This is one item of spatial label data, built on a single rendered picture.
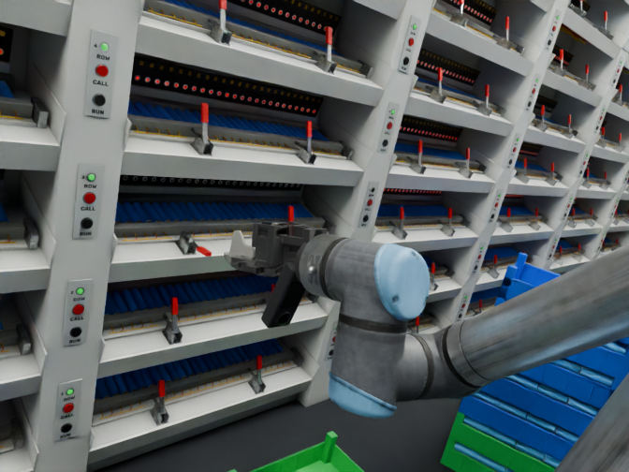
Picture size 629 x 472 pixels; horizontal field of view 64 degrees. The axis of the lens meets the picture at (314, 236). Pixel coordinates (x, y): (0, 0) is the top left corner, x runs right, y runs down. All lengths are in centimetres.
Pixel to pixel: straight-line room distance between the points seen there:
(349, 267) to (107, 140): 44
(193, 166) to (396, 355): 52
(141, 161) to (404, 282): 50
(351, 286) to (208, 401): 71
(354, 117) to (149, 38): 59
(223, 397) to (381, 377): 71
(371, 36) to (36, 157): 81
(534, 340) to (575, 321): 5
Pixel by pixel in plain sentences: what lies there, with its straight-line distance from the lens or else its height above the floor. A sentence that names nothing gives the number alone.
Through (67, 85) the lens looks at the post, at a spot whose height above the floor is 77.
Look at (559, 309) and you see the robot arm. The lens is 61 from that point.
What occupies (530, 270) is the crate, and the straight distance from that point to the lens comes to 145.
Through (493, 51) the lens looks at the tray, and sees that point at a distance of 163.
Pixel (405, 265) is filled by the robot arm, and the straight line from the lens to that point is 62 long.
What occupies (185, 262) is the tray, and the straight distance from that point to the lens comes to 101.
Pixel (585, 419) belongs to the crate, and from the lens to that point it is 135.
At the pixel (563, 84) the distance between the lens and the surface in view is 211.
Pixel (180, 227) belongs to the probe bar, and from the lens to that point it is 105.
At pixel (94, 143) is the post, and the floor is 69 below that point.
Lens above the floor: 84
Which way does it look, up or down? 16 degrees down
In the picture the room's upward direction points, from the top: 13 degrees clockwise
